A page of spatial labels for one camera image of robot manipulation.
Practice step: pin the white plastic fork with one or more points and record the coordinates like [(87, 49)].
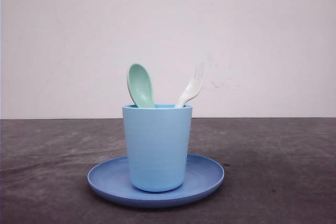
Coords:
[(194, 87)]

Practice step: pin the mint green plastic spoon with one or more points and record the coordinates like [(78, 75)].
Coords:
[(140, 86)]

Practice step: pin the light blue plastic cup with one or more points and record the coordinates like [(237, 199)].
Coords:
[(157, 138)]

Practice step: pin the blue plastic plate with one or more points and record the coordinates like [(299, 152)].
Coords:
[(112, 181)]

